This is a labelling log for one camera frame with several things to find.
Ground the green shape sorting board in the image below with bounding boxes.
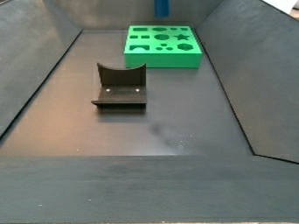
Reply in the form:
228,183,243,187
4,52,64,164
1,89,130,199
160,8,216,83
124,25,201,68

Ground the black curved holder stand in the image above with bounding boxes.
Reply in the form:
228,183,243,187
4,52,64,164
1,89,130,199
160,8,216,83
90,64,146,107

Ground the blue oval cylinder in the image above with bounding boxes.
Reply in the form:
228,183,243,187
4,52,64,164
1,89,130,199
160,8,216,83
153,0,169,18

